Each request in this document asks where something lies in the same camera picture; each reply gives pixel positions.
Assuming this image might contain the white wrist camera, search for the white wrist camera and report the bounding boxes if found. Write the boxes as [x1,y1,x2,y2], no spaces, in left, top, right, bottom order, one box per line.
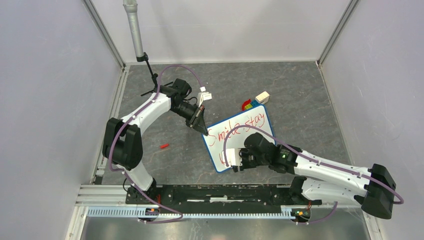
[223,148,242,167]
[197,86,213,107]

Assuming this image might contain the slotted aluminium cable duct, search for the slotted aluminium cable duct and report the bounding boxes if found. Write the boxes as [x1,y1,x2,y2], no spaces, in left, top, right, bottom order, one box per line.
[86,206,311,221]

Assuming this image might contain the blue framed whiteboard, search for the blue framed whiteboard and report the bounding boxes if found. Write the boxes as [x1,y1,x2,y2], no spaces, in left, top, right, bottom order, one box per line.
[202,104,274,173]

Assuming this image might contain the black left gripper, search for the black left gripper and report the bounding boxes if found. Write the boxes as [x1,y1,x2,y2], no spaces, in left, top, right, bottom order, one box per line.
[171,101,208,136]

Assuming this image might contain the green lego brick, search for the green lego brick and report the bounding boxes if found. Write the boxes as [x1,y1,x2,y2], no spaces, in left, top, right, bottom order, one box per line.
[244,104,253,111]

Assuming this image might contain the white lego brick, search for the white lego brick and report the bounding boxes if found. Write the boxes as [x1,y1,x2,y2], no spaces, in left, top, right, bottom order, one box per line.
[255,91,270,104]

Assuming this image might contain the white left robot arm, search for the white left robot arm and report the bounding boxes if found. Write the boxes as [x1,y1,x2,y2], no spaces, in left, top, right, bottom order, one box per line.
[102,78,208,204]

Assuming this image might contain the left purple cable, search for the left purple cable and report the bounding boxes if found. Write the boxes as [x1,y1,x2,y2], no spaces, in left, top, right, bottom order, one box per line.
[108,64,208,224]

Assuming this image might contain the blue lego brick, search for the blue lego brick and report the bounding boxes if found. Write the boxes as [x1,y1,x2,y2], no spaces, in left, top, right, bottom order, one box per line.
[250,100,260,108]

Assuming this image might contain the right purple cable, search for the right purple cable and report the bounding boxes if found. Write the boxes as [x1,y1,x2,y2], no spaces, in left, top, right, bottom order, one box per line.
[222,124,405,226]

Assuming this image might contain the purple cable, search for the purple cable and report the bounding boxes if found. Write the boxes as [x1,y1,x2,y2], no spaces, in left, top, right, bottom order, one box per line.
[222,124,405,226]
[108,64,208,224]

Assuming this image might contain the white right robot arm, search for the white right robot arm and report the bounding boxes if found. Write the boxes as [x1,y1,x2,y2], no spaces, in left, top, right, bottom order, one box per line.
[222,132,396,220]

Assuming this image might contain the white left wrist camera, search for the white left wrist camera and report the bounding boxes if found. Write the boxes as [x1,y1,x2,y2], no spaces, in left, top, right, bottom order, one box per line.
[197,86,213,107]

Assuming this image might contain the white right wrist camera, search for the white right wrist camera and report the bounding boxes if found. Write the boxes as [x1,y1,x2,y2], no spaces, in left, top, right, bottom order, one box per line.
[223,148,242,167]

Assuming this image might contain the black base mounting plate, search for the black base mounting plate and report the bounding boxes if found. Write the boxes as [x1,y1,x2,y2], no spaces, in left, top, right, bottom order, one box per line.
[125,184,322,215]

